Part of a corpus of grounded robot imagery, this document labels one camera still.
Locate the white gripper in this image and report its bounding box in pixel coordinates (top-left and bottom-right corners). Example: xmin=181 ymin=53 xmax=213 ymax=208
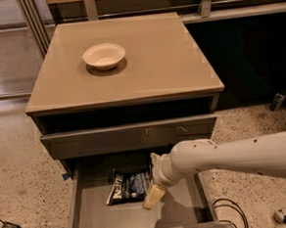
xmin=143 ymin=153 xmax=183 ymax=209

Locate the blue Kettle chip bag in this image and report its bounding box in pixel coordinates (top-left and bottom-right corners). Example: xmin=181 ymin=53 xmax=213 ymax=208
xmin=106 ymin=168 xmax=151 ymax=205

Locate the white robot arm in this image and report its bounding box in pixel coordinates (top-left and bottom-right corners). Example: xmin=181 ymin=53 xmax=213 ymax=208
xmin=143 ymin=131 xmax=286 ymax=209

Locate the closed grey top drawer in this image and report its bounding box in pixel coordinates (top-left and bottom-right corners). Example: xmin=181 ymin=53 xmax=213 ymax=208
xmin=40 ymin=114 xmax=216 ymax=160

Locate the open grey middle drawer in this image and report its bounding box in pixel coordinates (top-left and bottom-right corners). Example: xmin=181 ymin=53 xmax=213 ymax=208
xmin=69 ymin=153 xmax=233 ymax=228

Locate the grey drawer cabinet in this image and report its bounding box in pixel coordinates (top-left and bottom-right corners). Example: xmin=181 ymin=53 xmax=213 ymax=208
xmin=19 ymin=9 xmax=235 ymax=228

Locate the blue tape piece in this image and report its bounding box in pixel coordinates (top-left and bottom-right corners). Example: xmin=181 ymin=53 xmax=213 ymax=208
xmin=62 ymin=172 xmax=72 ymax=181

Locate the white paper bowl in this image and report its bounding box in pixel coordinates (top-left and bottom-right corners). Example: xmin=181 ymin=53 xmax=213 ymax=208
xmin=82 ymin=43 xmax=126 ymax=70

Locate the small grey floor device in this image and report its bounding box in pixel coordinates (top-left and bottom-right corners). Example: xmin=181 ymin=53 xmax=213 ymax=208
xmin=269 ymin=92 xmax=285 ymax=112

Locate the black looped cable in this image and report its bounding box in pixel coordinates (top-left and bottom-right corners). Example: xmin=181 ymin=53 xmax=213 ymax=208
xmin=212 ymin=196 xmax=250 ymax=228

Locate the metal railing frame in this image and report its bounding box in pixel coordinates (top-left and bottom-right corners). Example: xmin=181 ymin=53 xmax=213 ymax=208
xmin=16 ymin=0 xmax=286 ymax=54

